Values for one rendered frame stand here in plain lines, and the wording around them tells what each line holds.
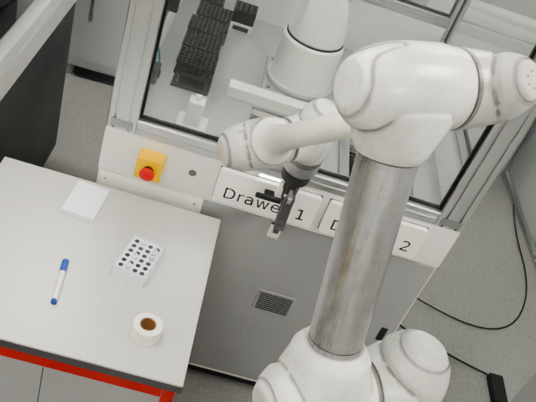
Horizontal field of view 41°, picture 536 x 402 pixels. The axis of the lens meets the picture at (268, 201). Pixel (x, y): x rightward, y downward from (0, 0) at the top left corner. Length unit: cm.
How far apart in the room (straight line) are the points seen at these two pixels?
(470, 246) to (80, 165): 194
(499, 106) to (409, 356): 51
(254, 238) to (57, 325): 68
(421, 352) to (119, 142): 100
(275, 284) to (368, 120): 124
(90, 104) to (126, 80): 183
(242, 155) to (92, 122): 211
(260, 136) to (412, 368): 56
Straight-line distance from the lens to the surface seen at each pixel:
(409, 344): 141
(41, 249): 186
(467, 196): 201
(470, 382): 312
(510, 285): 369
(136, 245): 186
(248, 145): 153
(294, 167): 170
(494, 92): 115
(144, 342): 168
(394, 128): 106
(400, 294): 224
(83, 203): 196
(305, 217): 202
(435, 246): 212
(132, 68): 185
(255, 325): 237
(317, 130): 143
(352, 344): 128
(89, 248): 187
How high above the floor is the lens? 209
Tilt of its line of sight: 38 degrees down
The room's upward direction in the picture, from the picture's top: 22 degrees clockwise
